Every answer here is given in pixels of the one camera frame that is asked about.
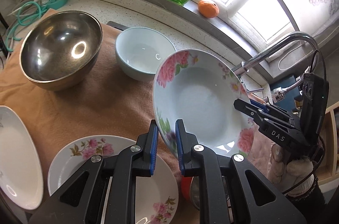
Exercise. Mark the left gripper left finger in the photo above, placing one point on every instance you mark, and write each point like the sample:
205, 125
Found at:
103, 189

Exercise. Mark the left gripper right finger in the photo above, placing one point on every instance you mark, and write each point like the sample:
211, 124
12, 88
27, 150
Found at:
231, 189

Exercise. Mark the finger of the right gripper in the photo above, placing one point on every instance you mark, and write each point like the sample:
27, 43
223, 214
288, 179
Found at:
261, 113

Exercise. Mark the red steel small bowl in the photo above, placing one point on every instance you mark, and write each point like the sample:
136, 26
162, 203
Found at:
190, 190

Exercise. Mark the white plate grey leaf pattern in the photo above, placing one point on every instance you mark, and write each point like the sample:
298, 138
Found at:
21, 172

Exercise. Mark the small floral deep plate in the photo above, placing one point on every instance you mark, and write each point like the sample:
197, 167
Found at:
198, 88

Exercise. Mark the light blue ceramic bowl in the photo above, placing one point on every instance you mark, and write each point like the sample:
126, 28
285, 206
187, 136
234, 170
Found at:
139, 52

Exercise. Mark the large stainless steel bowl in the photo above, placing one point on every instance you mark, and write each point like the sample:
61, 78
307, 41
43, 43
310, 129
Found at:
61, 50

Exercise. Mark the chrome kitchen faucet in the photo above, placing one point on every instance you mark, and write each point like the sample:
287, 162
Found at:
288, 56

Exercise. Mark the gloved right hand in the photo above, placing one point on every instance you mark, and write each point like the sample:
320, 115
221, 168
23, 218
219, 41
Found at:
287, 176

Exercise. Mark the blue knife block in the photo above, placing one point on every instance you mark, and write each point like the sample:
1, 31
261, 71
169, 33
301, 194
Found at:
288, 103

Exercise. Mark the wooden shelf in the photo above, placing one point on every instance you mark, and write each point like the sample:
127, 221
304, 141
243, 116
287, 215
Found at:
328, 170

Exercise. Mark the orange brown towel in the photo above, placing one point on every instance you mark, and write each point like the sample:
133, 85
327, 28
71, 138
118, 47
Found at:
107, 102

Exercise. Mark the orange tangerine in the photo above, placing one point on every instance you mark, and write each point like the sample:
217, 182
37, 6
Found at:
208, 9

